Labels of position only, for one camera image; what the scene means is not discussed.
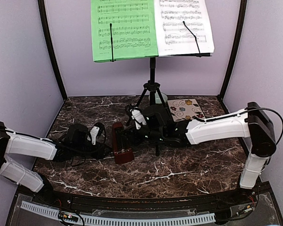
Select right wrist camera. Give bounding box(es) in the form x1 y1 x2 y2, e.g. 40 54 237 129
125 104 147 130

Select green sheet music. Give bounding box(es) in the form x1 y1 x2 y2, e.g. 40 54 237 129
91 0 158 63

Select black front rail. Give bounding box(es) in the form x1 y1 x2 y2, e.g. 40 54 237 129
53 190 249 211

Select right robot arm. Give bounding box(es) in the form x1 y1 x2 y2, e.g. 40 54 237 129
125 102 281 204

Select black music stand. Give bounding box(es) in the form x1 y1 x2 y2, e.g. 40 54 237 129
110 21 210 156

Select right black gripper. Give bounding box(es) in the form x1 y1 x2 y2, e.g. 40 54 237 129
120 123 165 145

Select brown wooden metronome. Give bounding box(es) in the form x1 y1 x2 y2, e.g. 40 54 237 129
112 122 134 164

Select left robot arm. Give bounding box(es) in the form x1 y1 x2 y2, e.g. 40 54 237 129
0 121 111 205

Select floral square plate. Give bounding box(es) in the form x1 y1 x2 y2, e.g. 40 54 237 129
167 98 205 121

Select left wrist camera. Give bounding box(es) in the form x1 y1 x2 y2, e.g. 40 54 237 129
87 122 105 145

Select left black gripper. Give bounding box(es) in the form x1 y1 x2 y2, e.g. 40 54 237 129
72 141 112 160

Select white sheet music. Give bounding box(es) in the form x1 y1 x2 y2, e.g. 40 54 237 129
154 0 215 57

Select white slotted cable duct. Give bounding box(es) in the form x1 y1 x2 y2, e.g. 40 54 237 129
20 201 216 226

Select green ceramic bowl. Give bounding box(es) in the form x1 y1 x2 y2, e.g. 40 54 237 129
155 92 168 105

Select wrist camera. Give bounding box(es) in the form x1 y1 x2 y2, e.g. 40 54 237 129
87 122 105 145
125 104 147 130

